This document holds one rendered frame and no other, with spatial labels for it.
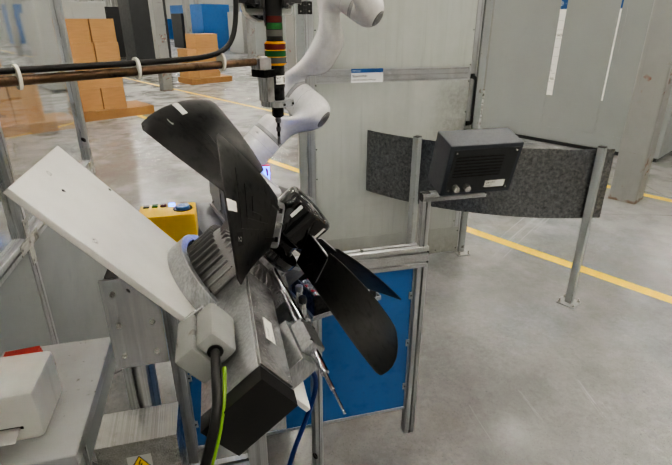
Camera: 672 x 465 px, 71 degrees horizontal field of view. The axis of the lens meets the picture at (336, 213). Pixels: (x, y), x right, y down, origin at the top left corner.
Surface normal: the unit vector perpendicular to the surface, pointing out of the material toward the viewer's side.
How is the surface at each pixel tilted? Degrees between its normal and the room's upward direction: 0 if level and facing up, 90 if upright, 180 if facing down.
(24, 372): 0
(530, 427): 0
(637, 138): 90
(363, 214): 90
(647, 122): 90
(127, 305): 90
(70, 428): 0
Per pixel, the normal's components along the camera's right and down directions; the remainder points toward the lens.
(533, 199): -0.13, 0.37
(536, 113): -0.73, 0.25
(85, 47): 0.68, 0.28
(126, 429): 0.00, -0.92
